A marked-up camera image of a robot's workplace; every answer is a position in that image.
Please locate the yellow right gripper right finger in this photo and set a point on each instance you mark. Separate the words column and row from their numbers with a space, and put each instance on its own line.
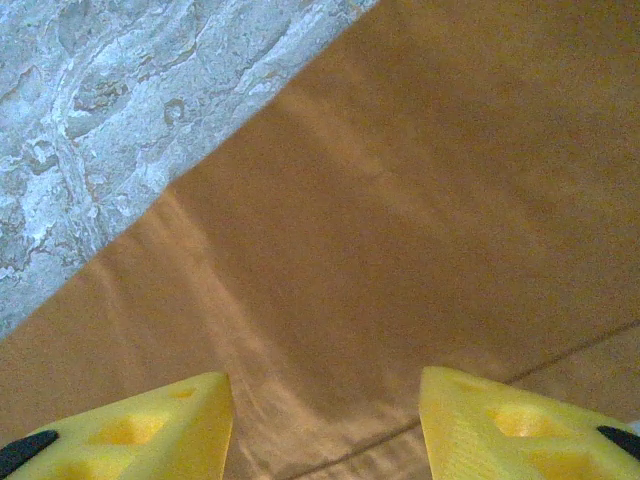
column 500, row 430

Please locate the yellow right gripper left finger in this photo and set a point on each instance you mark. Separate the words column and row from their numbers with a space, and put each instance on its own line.
column 150, row 430

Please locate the mustard brown trousers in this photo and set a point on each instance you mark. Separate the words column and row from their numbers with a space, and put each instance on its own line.
column 400, row 225

